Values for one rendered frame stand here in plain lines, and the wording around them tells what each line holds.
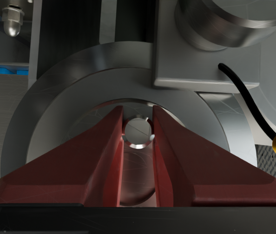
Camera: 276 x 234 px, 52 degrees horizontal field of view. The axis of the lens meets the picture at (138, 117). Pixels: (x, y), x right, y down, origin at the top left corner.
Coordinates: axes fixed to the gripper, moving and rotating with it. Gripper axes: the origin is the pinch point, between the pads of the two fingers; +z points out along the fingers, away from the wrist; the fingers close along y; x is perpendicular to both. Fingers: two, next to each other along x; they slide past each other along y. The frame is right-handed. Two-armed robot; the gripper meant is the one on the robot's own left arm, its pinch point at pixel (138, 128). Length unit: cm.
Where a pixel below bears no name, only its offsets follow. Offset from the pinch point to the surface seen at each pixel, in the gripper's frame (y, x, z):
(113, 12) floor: 26, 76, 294
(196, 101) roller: -3.3, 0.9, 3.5
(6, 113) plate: 22.9, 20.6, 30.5
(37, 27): 6.0, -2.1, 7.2
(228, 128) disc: -5.2, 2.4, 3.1
